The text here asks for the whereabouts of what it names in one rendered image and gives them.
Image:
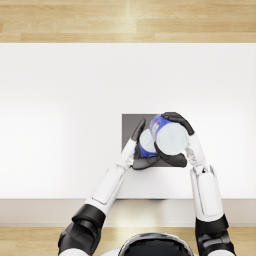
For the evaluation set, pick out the blue can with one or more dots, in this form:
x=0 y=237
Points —
x=147 y=144
x=170 y=135

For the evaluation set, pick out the dark grey square mat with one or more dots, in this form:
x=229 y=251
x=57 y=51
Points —
x=129 y=128

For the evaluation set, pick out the robot body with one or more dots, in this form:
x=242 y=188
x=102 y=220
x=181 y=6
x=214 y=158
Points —
x=156 y=246

